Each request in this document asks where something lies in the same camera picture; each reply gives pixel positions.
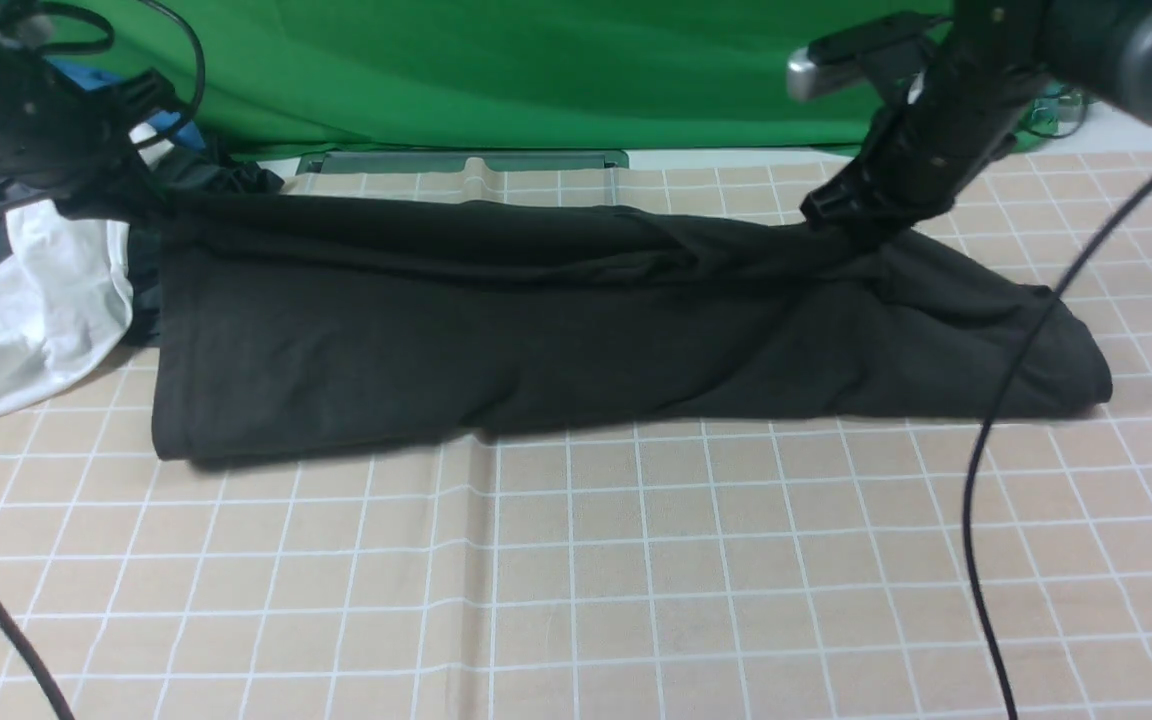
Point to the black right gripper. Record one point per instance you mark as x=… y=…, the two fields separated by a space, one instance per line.
x=919 y=155

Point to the dark gray long-sleeved shirt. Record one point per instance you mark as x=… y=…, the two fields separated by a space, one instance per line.
x=308 y=326

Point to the dark teal garment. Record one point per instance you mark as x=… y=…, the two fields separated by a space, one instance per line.
x=209 y=170

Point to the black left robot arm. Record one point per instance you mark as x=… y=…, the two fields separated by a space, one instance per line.
x=18 y=61

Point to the white crumpled shirt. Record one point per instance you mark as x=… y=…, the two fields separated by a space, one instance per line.
x=65 y=302

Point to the blue binder clip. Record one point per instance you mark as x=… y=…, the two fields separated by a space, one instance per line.
x=1059 y=113

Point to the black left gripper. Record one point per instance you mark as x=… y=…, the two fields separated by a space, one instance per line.
x=73 y=147

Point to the green backdrop cloth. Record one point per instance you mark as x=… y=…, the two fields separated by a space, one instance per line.
x=286 y=77

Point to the beige checkered tablecloth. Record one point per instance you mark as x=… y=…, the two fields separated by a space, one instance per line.
x=689 y=570

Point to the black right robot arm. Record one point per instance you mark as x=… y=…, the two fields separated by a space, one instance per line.
x=1102 y=48

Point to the gray wrist camera right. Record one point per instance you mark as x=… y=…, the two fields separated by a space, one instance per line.
x=889 y=54

